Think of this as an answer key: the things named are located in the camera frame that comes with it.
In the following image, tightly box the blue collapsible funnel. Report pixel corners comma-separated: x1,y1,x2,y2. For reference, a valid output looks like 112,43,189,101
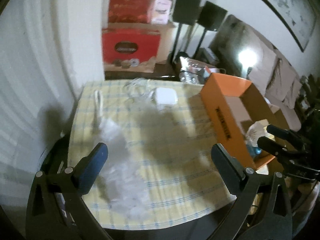
246,142,262,158

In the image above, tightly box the white square charger box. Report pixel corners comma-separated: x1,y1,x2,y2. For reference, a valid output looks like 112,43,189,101
153,87,178,110

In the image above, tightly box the white shuttlecock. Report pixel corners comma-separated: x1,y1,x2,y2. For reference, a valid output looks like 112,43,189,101
245,119,269,147

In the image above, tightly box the orange cardboard box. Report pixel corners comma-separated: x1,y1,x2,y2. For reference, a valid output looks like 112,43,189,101
200,73,289,170

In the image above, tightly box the bright video light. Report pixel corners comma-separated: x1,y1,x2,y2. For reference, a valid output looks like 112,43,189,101
238,48,259,68

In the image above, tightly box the beige sofa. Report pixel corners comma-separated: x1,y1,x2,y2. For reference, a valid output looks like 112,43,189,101
209,15,302,131

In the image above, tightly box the plastic bag of items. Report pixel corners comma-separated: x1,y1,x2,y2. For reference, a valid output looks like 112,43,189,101
176,56,214,85

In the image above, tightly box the yellow checkered tablecloth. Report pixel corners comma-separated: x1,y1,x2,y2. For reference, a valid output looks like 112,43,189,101
68,80,235,230

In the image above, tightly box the right black speaker on stand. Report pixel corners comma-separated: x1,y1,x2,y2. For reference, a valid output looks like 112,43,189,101
193,1,227,59

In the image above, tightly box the red collection gift box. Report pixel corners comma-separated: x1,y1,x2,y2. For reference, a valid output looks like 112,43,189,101
102,28,161,66

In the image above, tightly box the pink white small box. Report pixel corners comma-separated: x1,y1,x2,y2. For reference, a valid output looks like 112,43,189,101
151,0,172,25

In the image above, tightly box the red patterned gift bag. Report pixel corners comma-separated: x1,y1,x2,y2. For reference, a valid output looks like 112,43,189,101
108,0,155,24

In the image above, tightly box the framed wall picture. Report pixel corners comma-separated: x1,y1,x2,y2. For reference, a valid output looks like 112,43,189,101
262,0,317,51

